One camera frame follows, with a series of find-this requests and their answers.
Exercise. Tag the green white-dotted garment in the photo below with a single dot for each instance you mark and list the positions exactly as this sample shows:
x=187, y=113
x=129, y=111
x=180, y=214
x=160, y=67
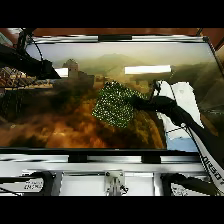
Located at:
x=115, y=105

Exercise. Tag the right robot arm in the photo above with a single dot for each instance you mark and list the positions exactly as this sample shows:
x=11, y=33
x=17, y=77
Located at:
x=200, y=133

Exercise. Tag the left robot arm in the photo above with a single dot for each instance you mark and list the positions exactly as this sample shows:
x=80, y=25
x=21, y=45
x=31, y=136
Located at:
x=20, y=61

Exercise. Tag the white and blue garment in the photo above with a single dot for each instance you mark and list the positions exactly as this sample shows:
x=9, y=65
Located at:
x=185, y=100

